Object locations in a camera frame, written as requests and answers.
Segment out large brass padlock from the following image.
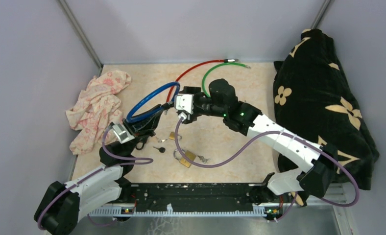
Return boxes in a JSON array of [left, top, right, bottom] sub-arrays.
[[173, 149, 197, 168]]

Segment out green cable lock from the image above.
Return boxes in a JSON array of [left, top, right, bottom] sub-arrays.
[[201, 62, 252, 98]]

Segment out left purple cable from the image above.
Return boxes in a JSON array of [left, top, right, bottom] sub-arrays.
[[37, 127, 154, 230]]

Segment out pink patterned cloth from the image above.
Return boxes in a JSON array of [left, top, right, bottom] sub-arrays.
[[65, 70, 132, 155]]

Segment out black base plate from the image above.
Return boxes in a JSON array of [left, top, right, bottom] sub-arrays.
[[114, 183, 291, 213]]

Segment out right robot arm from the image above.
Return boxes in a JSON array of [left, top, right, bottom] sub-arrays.
[[173, 79, 336, 202]]

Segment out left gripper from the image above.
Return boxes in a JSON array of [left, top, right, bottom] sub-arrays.
[[122, 105, 164, 156]]

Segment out black floral blanket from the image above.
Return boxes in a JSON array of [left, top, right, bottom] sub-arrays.
[[273, 29, 380, 190]]

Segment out small brass padlock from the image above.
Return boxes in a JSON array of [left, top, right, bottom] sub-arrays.
[[169, 132, 182, 141]]

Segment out black cable lock head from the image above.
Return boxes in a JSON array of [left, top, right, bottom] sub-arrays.
[[135, 138, 148, 151]]

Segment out black-headed key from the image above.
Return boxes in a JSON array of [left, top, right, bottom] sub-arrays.
[[154, 147, 166, 153]]

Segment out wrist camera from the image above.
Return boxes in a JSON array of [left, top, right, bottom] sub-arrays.
[[111, 124, 135, 144], [174, 94, 194, 121]]

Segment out red cable lock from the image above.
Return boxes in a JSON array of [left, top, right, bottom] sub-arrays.
[[166, 58, 239, 103]]

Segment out blue cable lock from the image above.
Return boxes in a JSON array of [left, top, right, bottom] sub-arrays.
[[125, 81, 180, 122]]

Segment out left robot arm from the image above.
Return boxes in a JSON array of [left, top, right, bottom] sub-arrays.
[[34, 103, 172, 235]]

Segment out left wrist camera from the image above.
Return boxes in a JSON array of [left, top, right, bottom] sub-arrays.
[[111, 124, 135, 144]]

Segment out silver key bunch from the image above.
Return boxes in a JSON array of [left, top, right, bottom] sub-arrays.
[[197, 155, 210, 164]]

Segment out small padlock key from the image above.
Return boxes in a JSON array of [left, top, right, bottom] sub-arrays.
[[155, 137, 168, 143]]

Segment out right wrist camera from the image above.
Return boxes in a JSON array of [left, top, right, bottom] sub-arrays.
[[174, 94, 194, 121]]

